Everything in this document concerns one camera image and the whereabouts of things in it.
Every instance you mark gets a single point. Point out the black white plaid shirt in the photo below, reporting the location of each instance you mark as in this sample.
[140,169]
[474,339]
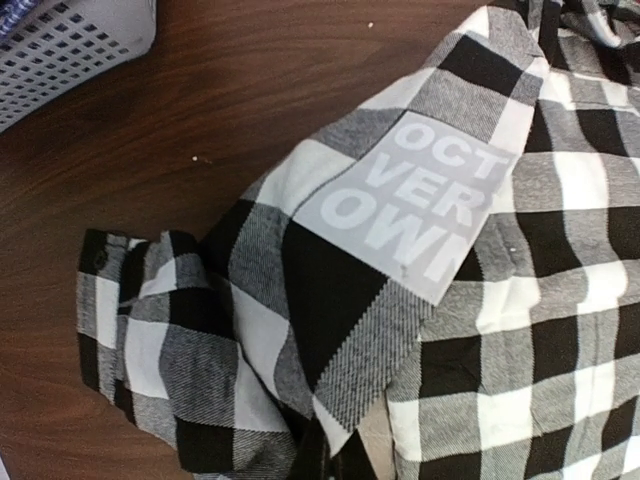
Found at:
[443,284]

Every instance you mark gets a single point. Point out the white plastic mesh basket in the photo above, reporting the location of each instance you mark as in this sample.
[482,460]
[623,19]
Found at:
[62,44]

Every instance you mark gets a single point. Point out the blue patterned shirt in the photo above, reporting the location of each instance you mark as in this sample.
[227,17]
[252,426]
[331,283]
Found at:
[21,17]

